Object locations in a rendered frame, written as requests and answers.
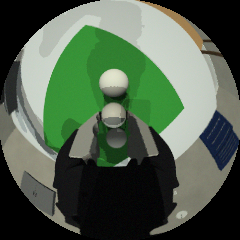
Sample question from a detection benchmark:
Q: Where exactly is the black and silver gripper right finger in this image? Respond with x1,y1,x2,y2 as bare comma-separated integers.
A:
126,110,179,189

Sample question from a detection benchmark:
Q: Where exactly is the green square mat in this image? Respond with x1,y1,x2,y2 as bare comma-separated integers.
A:
43,25,184,167

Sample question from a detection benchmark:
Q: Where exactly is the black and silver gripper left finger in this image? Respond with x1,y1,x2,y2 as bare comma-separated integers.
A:
53,111,102,189

